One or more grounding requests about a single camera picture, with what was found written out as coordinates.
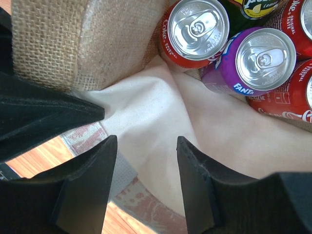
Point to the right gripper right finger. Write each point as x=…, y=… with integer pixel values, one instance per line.
x=219, y=200

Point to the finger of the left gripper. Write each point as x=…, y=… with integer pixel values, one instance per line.
x=31, y=114

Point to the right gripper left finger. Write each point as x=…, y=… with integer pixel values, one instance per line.
x=68, y=199

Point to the burlap canvas tote bag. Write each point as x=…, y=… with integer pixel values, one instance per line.
x=107, y=52

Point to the purple fanta can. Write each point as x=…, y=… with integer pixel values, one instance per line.
x=254, y=62

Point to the red cola can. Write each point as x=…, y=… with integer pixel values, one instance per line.
x=295, y=20
x=194, y=33
x=292, y=100

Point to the green glass bottle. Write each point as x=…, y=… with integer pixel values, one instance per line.
x=244, y=14

